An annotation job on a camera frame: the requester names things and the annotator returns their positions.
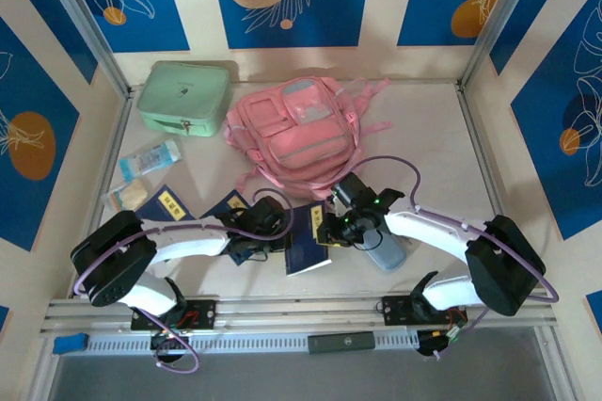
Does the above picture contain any blue book yellow label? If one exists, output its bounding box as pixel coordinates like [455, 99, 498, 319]
[135, 184, 197, 223]
[284, 202, 333, 278]
[199, 189, 283, 265]

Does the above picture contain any light blue pencil case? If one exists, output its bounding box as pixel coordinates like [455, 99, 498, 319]
[364, 229, 406, 273]

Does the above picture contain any pink backpack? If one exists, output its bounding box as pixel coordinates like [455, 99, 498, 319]
[223, 76, 394, 200]

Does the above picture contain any blue white tissue pack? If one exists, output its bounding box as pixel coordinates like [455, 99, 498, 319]
[118, 139, 182, 182]

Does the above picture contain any dark rectangular bar device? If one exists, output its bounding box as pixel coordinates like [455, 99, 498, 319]
[308, 332, 376, 355]

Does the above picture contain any clear snack packet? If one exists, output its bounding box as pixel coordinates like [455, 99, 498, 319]
[103, 178, 151, 212]

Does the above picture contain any mint green zip pouch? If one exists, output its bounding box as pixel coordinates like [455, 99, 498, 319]
[135, 60, 231, 138]

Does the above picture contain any blue tape piece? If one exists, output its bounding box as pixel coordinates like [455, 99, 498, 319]
[51, 333, 90, 355]

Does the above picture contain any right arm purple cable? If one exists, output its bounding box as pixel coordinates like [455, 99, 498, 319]
[347, 155, 561, 360]

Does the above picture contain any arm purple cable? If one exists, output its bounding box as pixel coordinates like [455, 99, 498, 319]
[72, 188, 295, 377]
[347, 155, 561, 360]

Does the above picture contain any aluminium front rail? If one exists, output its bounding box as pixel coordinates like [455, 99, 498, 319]
[40, 290, 561, 337]

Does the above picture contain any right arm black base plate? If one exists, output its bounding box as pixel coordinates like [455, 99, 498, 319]
[381, 295, 469, 327]

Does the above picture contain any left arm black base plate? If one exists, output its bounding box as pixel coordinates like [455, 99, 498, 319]
[130, 299, 220, 332]

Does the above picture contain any grey slotted cable duct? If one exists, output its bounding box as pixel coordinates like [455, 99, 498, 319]
[87, 330, 420, 356]

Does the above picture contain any aluminium side rail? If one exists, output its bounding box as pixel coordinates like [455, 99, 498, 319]
[68, 88, 135, 301]
[454, 83, 537, 289]

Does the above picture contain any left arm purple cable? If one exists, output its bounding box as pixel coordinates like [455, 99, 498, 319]
[72, 188, 295, 377]

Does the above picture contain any right black cable bracket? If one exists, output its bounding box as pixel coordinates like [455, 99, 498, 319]
[416, 328, 465, 359]

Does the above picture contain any black cable bracket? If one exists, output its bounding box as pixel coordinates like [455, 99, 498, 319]
[149, 329, 189, 365]
[416, 328, 465, 359]

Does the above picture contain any left black cable bracket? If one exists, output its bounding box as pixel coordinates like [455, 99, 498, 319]
[149, 329, 189, 365]

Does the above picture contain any aluminium frame post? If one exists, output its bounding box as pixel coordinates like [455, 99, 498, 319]
[35, 0, 133, 99]
[460, 0, 540, 89]

